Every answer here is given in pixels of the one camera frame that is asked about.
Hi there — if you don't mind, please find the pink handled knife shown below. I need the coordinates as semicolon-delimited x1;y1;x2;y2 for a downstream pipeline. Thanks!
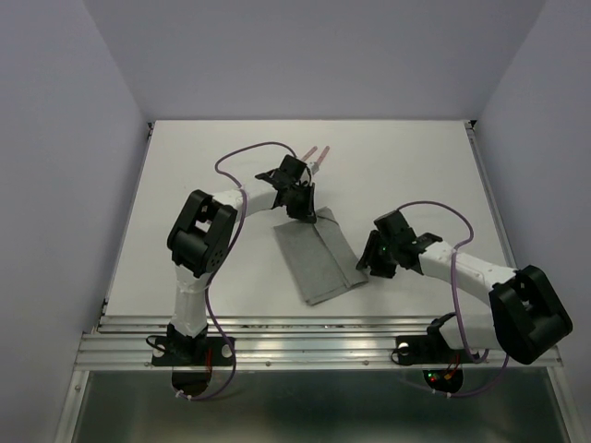
301;146;318;163

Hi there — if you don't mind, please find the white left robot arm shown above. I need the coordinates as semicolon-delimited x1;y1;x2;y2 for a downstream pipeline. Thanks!
166;155;320;364

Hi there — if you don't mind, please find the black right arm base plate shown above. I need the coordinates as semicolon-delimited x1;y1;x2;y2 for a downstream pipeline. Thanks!
391;313;472;366

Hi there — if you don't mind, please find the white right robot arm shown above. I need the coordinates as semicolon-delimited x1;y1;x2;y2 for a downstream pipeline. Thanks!
356;210;573;365

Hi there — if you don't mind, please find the pink handled fork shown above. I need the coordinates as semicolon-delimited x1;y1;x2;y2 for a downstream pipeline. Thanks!
310;146;331;175

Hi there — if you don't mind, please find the aluminium mounting rail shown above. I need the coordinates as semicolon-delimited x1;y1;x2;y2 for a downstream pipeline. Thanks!
73;314;565;373

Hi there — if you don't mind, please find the grey cloth napkin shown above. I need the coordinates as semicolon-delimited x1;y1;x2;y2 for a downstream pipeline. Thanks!
273;207;368;306

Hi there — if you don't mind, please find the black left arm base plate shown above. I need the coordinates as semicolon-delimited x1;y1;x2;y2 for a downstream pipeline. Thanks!
145;335;234;367

